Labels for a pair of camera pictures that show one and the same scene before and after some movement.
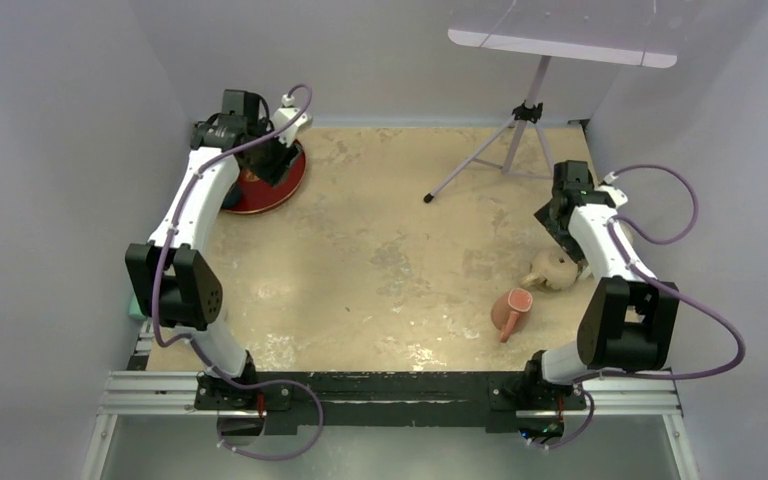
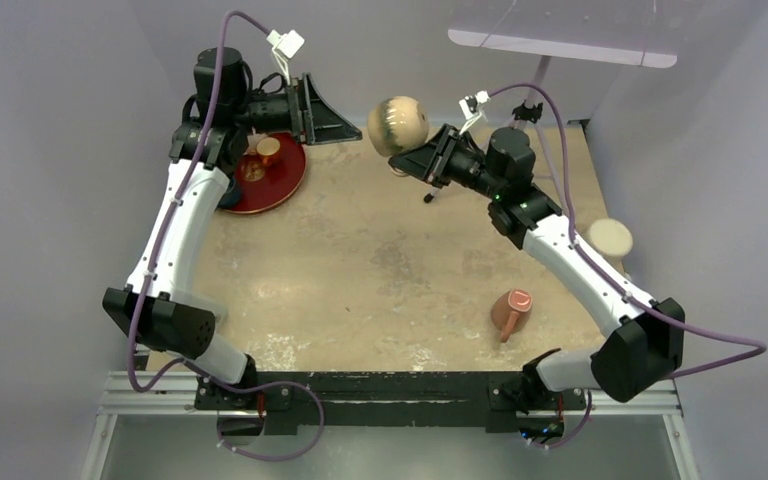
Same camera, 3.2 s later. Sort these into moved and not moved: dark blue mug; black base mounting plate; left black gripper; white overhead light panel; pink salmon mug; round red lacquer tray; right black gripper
Moved: right black gripper; left black gripper
Not moved: dark blue mug; black base mounting plate; pink salmon mug; round red lacquer tray; white overhead light panel
